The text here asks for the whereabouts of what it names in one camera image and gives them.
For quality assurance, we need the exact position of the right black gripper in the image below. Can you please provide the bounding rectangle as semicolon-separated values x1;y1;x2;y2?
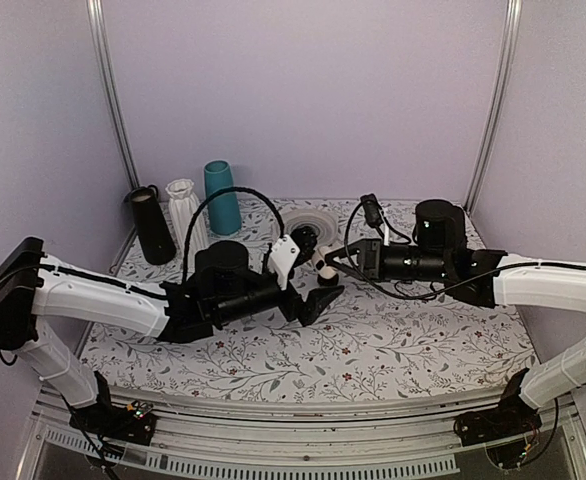
326;238;450;283

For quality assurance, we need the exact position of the white earbuds charging case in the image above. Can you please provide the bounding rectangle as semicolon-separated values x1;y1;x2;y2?
311;246;339;287

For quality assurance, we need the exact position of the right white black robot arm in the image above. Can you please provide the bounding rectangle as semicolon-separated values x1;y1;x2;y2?
324;195;586;436

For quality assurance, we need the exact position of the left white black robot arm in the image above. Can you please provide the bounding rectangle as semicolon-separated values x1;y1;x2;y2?
0;235;344;434

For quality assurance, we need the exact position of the translucent round plate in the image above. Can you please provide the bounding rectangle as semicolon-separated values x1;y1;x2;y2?
282;208;339;247

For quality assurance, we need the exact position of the teal plastic cup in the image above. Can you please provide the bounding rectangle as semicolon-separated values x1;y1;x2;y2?
204;159;242;236

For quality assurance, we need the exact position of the white ribbed vase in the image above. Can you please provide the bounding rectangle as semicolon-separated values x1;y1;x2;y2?
165;179;209;253

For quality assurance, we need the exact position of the black cylindrical cup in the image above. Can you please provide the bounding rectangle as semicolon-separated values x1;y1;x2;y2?
125;185;177;265

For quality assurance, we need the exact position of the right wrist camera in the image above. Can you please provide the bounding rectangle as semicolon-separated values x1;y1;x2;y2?
360;193;384;229

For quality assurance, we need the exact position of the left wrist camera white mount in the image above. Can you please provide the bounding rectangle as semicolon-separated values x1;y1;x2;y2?
267;226;317;291

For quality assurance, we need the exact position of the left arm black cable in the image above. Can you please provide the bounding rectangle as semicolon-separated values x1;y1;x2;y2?
180;185;289;281

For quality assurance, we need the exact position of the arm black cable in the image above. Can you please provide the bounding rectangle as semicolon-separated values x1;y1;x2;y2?
343;201;586;301
180;185;289;281

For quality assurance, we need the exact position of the aluminium front rail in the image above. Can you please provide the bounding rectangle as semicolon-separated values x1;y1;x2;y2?
16;387;586;479

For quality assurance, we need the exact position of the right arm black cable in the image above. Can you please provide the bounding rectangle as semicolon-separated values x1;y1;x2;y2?
343;201;586;301

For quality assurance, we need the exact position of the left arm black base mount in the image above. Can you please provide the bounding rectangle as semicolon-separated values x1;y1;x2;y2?
69;372;158;446

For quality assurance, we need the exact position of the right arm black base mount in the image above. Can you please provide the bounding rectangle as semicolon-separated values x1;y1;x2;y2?
453;368;542;446

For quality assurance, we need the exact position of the right aluminium frame post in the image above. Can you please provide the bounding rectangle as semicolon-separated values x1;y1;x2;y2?
463;0;523;217

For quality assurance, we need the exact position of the aluminium frame post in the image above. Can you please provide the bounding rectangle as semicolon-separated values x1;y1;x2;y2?
463;0;523;217
86;0;140;189

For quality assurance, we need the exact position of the left aluminium frame post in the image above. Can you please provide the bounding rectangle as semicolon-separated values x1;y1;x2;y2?
86;0;140;189

